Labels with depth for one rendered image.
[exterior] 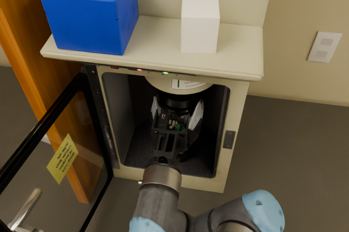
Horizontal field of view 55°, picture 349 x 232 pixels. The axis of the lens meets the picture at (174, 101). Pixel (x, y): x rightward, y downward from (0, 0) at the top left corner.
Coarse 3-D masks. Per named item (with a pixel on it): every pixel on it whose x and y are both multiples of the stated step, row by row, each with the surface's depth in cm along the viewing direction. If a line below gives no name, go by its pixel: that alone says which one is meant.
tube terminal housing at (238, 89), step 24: (144, 0) 52; (168, 0) 51; (240, 0) 49; (264, 0) 49; (240, 24) 53; (120, 72) 65; (144, 72) 64; (240, 96) 64; (120, 168) 93; (216, 168) 90; (216, 192) 95
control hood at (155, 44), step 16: (144, 16) 54; (144, 32) 51; (160, 32) 51; (176, 32) 51; (224, 32) 51; (240, 32) 51; (256, 32) 51; (48, 48) 48; (128, 48) 48; (144, 48) 48; (160, 48) 48; (176, 48) 48; (224, 48) 48; (240, 48) 48; (256, 48) 48; (112, 64) 48; (128, 64) 47; (144, 64) 46; (160, 64) 46; (176, 64) 46; (192, 64) 46; (208, 64) 46; (224, 64) 46; (240, 64) 46; (256, 64) 46; (240, 80) 55; (256, 80) 46
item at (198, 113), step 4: (200, 104) 73; (196, 108) 72; (200, 108) 75; (196, 112) 73; (200, 112) 76; (192, 116) 72; (196, 116) 74; (200, 116) 75; (192, 120) 73; (196, 120) 74; (184, 124) 74; (192, 124) 74; (196, 124) 74; (188, 128) 73; (192, 128) 73
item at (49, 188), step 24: (72, 120) 63; (24, 144) 52; (48, 144) 58; (72, 144) 66; (96, 144) 77; (24, 168) 53; (48, 168) 60; (72, 168) 68; (96, 168) 80; (24, 192) 55; (48, 192) 62; (72, 192) 71; (96, 192) 84; (0, 216) 50; (24, 216) 56; (48, 216) 64; (72, 216) 74
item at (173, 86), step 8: (152, 80) 70; (160, 80) 69; (168, 80) 68; (176, 80) 67; (184, 80) 67; (160, 88) 69; (168, 88) 68; (176, 88) 68; (184, 88) 68; (192, 88) 68; (200, 88) 69
